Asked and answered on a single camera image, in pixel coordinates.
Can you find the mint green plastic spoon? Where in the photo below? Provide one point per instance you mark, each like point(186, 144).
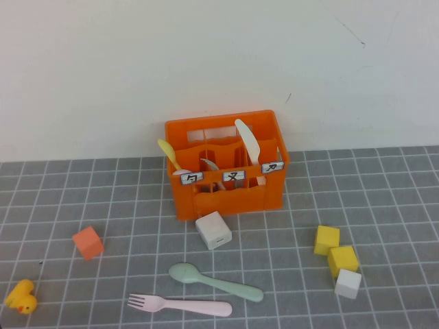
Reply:
point(185, 273)

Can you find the pink plastic fork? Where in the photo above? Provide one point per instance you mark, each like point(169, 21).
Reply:
point(205, 307)

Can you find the pale plastic cutlery piece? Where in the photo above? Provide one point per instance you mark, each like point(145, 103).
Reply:
point(181, 172)

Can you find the orange plastic cutlery holder crate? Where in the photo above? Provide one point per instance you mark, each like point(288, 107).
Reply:
point(240, 202)

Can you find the white plastic fork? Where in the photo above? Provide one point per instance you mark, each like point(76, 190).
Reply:
point(210, 164)

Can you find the white plastic knife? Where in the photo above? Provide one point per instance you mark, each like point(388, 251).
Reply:
point(247, 137)

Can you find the yellow plastic spoon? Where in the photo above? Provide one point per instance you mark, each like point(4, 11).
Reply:
point(164, 145)

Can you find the white usb charger adapter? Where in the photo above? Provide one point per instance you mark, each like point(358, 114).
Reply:
point(212, 229)

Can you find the yellow foam cube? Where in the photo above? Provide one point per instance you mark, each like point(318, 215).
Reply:
point(343, 260)
point(327, 238)

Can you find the orange foam cube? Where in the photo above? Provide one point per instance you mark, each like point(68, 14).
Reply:
point(87, 243)

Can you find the grey grid cutting mat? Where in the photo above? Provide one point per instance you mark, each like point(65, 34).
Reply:
point(377, 205)

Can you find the white foam cube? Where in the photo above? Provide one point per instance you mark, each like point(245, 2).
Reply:
point(348, 284)

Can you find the yellow rubber duck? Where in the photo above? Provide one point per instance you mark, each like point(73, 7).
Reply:
point(22, 298)

